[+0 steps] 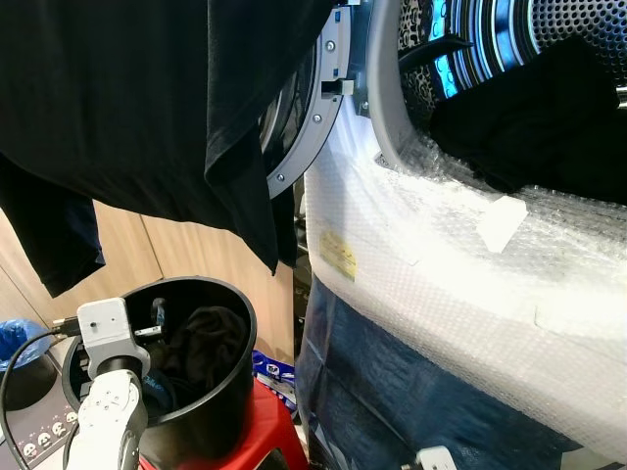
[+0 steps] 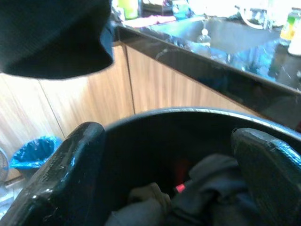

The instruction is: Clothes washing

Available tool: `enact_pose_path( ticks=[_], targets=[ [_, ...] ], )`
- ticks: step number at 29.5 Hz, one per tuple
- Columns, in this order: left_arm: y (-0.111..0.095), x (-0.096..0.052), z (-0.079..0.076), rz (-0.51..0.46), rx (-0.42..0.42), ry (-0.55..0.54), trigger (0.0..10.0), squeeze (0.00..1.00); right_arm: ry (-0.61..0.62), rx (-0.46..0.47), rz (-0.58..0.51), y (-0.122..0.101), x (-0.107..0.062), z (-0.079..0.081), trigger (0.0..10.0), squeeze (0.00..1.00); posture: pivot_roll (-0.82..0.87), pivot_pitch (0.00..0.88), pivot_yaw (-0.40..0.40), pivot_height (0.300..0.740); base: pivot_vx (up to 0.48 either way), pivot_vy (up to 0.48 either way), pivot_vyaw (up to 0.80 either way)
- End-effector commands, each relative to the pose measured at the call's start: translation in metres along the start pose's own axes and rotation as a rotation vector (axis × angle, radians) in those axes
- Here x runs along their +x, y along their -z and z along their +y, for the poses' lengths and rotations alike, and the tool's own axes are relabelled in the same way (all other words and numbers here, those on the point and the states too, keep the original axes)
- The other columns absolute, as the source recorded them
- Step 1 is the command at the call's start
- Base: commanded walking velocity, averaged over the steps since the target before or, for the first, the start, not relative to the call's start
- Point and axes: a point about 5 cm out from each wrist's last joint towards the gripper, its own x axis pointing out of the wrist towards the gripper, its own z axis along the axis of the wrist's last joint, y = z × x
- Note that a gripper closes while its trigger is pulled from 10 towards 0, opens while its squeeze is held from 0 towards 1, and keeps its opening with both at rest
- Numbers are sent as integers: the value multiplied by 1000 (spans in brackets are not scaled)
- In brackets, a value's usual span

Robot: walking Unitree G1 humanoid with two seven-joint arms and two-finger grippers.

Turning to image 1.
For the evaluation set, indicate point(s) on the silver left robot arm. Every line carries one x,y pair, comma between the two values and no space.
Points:
108,421

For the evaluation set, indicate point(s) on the blue printed package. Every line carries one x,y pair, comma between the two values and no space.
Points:
274,372

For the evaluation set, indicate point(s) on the black clothes in washer drum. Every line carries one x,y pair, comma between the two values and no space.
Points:
539,117

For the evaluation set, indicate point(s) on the black plastic bucket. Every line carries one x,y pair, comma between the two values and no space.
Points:
220,401

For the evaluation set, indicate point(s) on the grey power strip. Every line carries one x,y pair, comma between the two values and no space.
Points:
44,436

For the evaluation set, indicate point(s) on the black round bin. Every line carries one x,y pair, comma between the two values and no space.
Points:
29,387

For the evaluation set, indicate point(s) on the large black hanging garment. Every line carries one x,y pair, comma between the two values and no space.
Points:
127,98

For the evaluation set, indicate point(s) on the yellow warning label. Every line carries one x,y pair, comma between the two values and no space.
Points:
338,255

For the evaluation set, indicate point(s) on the black clothes in bucket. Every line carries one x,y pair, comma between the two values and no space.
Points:
206,348

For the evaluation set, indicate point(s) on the bubble-wrapped white washing machine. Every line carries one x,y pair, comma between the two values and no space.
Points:
441,284

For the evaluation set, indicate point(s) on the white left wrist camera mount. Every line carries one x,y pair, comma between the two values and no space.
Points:
106,328

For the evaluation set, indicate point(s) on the red plastic stool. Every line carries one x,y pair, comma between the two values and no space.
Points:
265,431

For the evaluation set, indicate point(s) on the white tape patch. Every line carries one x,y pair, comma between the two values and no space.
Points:
502,223

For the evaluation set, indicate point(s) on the dark blue plastic sheet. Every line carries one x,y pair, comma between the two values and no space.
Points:
392,392

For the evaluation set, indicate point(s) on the blue plastic bag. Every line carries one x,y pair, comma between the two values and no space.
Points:
18,341

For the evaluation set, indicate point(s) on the dark navy hanging garment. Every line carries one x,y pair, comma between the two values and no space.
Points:
44,245

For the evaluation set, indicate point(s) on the grey round washer door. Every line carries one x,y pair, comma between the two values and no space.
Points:
312,117

